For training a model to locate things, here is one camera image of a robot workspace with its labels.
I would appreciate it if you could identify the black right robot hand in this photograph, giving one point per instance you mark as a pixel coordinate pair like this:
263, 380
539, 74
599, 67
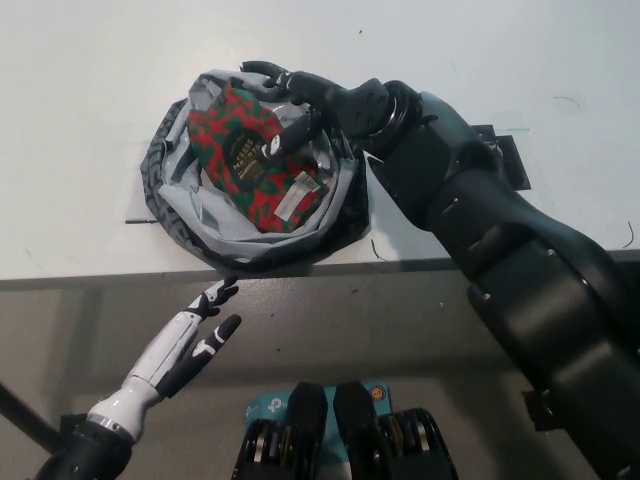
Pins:
345, 105

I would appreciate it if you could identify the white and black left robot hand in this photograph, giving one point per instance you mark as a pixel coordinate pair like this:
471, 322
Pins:
165, 350

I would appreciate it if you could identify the red green coffee bean bag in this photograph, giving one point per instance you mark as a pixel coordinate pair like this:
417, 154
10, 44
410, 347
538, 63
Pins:
225, 130

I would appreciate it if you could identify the black grey plastic bag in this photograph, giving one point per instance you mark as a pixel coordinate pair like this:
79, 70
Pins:
250, 250

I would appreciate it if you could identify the teal router box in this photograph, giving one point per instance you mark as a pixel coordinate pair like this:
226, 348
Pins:
265, 407

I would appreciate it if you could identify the thin black curled scrap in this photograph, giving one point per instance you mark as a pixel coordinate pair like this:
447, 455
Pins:
630, 240
376, 251

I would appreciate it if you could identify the black metal table leg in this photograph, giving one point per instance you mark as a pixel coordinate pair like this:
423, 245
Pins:
25, 415

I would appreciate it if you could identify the black tape patch on table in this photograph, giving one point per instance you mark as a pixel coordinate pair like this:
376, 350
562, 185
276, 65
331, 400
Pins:
510, 160

